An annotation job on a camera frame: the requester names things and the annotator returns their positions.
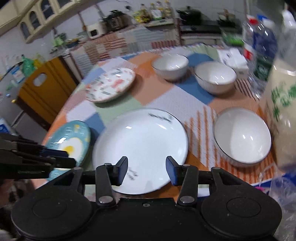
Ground white tissue pack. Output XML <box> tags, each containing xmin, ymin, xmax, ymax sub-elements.
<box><xmin>217</xmin><ymin>48</ymin><xmax>249</xmax><ymax>79</ymax></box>

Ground white toaster appliance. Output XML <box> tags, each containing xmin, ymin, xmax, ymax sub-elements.
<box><xmin>86</xmin><ymin>22</ymin><xmax>106</xmax><ymax>39</ymax></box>

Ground white pink rabbit plate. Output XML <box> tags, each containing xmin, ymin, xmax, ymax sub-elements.
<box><xmin>85</xmin><ymin>67</ymin><xmax>136</xmax><ymax>103</ymax></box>

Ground blue label water bottle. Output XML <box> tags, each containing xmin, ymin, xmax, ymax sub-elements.
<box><xmin>248</xmin><ymin>15</ymin><xmax>278</xmax><ymax>98</ymax></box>

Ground black gas stove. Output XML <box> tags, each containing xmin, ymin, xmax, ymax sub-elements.
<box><xmin>180</xmin><ymin>20</ymin><xmax>221</xmax><ymax>35</ymax></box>

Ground blue fried egg plate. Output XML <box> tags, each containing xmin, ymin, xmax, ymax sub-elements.
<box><xmin>45</xmin><ymin>120</ymin><xmax>91</xmax><ymax>167</ymax></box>

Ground black cooking pot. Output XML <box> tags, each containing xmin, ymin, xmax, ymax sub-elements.
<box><xmin>176</xmin><ymin>6</ymin><xmax>202</xmax><ymax>26</ymax></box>

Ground clear box green contents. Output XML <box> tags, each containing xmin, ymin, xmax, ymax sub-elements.
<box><xmin>220</xmin><ymin>27</ymin><xmax>244</xmax><ymax>47</ymax></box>

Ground small white pot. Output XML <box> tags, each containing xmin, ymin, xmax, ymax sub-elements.
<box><xmin>217</xmin><ymin>9</ymin><xmax>240</xmax><ymax>28</ymax></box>

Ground yellow snack packet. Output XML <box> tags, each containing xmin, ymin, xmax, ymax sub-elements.
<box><xmin>133</xmin><ymin>9</ymin><xmax>151</xmax><ymax>24</ymax></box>

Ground white bowl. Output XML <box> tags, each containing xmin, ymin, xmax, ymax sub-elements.
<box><xmin>194</xmin><ymin>61</ymin><xmax>237</xmax><ymax>95</ymax></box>
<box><xmin>213</xmin><ymin>108</ymin><xmax>272</xmax><ymax>168</ymax></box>
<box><xmin>151</xmin><ymin>54</ymin><xmax>189</xmax><ymax>82</ymax></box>

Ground black pressure cooker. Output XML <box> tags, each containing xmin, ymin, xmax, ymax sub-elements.
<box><xmin>102</xmin><ymin>10</ymin><xmax>128</xmax><ymax>31</ymax></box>

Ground cream wall cabinet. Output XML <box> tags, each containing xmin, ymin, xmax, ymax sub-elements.
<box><xmin>1</xmin><ymin>1</ymin><xmax>99</xmax><ymax>43</ymax></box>

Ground patchwork covered counter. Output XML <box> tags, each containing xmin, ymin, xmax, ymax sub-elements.
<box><xmin>69</xmin><ymin>24</ymin><xmax>180</xmax><ymax>77</ymax></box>

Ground large clear rice jug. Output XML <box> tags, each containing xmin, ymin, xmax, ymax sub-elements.
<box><xmin>259</xmin><ymin>9</ymin><xmax>295</xmax><ymax>172</ymax></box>

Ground yellow wooden chair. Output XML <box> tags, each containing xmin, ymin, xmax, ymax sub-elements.
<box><xmin>13</xmin><ymin>56</ymin><xmax>79</xmax><ymax>130</ymax></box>

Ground oil bottle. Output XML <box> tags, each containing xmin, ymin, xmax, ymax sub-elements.
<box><xmin>164</xmin><ymin>0</ymin><xmax>173</xmax><ymax>19</ymax></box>

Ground green plastic bag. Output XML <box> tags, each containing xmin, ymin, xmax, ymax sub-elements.
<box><xmin>21</xmin><ymin>54</ymin><xmax>36</xmax><ymax>78</ymax></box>

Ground red label water bottle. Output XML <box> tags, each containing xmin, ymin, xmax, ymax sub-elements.
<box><xmin>242</xmin><ymin>15</ymin><xmax>258</xmax><ymax>69</ymax></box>

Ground large white plate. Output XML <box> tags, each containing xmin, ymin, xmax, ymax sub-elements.
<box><xmin>92</xmin><ymin>108</ymin><xmax>189</xmax><ymax>195</ymax></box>

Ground colourful patchwork tablecloth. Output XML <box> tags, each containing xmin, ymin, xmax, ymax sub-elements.
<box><xmin>47</xmin><ymin>45</ymin><xmax>275</xmax><ymax>192</ymax></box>

